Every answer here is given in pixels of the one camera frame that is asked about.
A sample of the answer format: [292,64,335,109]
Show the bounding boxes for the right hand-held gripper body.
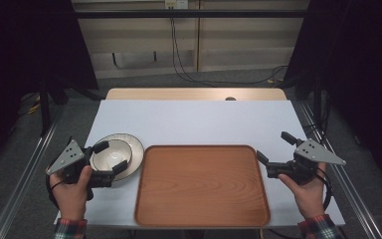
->
[265,138,347,186]

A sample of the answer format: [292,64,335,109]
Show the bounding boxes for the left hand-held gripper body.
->
[45,138,116,201]

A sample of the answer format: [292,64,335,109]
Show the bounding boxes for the white bowl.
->
[91,138,134,172]

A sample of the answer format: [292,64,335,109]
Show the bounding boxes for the person's left hand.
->
[51,165,95,221]

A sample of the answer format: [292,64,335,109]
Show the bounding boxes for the person's right hand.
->
[278,161,328,221]

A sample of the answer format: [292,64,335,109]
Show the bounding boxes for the black metal stand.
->
[38,79,54,137]
[312,71,324,135]

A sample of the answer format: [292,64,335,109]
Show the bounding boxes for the brown wooden tray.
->
[133,144,272,229]

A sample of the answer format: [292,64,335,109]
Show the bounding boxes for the white table mat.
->
[55,99,346,229]

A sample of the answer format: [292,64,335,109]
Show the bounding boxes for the light wooden table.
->
[104,87,288,102]

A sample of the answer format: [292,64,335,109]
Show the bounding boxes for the dark curtain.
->
[0,0,99,175]
[282,0,382,192]

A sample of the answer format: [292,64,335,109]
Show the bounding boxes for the black horizontal bar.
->
[72,9,310,20]

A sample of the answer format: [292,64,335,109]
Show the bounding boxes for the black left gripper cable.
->
[45,171,65,211]

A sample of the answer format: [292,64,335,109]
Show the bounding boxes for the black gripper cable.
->
[45,171,65,211]
[315,166,333,212]

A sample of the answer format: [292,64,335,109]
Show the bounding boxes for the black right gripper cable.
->
[315,166,333,212]

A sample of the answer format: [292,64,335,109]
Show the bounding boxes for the aluminium rail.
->
[0,102,70,239]
[297,99,382,239]

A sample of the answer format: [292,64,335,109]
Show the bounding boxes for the black power cable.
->
[169,6,288,87]

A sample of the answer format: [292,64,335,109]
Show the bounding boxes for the white wall socket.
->
[164,0,190,10]

